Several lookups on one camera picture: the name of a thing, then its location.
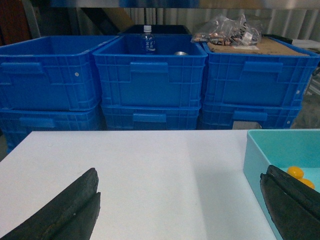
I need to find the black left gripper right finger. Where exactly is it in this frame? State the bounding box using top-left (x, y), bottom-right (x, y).
top-left (260, 165), bottom-right (320, 240)

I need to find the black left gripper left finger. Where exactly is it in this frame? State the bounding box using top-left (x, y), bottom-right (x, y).
top-left (1, 167), bottom-right (101, 240)

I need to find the light teal plastic tray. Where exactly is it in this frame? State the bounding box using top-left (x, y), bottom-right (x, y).
top-left (243, 129), bottom-right (320, 240)

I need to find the blue crate lower left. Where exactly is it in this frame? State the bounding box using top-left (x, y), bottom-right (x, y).
top-left (0, 105), bottom-right (106, 153)

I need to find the blue crate under bottle crate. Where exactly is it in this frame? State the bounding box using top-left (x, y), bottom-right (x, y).
top-left (100, 104), bottom-right (201, 131)

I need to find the blue crate under cardboard crate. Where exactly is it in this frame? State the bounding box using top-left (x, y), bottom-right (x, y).
top-left (197, 103), bottom-right (302, 130)

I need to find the blue crate upper left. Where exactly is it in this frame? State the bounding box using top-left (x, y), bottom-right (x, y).
top-left (0, 35), bottom-right (116, 111)

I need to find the blue crate with cardboard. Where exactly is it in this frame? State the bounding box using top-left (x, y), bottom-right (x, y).
top-left (202, 38), bottom-right (320, 108)

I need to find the brown cardboard sheet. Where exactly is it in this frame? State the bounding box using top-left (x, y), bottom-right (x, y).
top-left (205, 37), bottom-right (312, 56)

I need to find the blue crate holding bottle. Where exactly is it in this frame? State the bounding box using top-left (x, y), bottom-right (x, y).
top-left (93, 35), bottom-right (208, 108)

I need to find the clear water bottle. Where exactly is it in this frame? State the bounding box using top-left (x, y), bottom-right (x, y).
top-left (140, 25), bottom-right (157, 55)

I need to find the plastic bag of batteries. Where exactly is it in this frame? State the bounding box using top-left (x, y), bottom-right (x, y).
top-left (191, 14), bottom-right (263, 47)

